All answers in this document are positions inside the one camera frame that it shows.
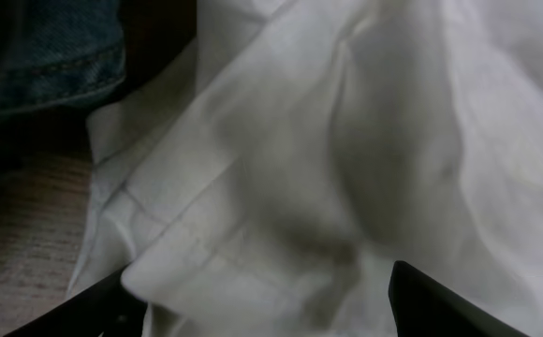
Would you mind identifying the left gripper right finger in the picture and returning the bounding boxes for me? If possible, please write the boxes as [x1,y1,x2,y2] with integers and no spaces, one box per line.
[389,260,526,337]

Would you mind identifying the white Puma t-shirt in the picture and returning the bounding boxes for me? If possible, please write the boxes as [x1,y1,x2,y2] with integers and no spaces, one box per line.
[69,0,543,336]

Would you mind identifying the blue folded garment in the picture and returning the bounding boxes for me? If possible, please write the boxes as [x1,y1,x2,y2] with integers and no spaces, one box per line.
[0,0,125,123]

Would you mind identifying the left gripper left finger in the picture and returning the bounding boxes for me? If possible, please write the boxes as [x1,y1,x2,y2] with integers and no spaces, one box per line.
[6,270,148,337]

